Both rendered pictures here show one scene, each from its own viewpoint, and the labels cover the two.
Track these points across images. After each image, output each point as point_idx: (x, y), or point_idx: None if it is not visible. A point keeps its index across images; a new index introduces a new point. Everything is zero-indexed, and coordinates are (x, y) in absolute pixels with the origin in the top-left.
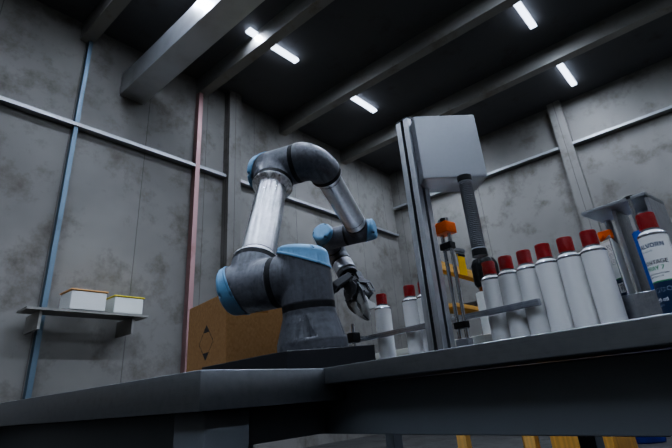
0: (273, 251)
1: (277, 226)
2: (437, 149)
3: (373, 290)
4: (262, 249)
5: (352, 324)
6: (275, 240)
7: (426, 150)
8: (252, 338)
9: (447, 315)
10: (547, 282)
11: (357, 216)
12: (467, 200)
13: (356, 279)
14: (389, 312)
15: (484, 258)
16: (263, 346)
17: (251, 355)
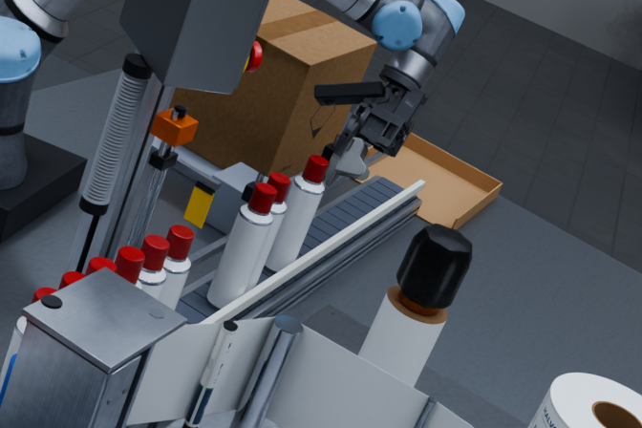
0: (44, 9)
1: None
2: None
3: (382, 143)
4: (11, 3)
5: (258, 173)
6: None
7: None
8: (218, 95)
9: (92, 251)
10: None
11: None
12: (110, 108)
13: (372, 104)
14: (300, 198)
15: (425, 236)
16: (230, 116)
17: (207, 117)
